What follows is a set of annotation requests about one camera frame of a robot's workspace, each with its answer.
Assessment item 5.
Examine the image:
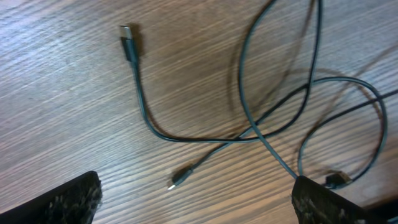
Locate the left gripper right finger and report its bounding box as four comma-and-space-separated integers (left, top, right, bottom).
292, 176, 387, 224

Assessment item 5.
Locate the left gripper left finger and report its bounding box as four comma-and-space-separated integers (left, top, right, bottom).
1, 171, 102, 224

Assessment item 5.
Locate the black usb cable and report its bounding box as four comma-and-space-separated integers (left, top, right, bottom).
167, 0, 398, 191
119, 25, 388, 190

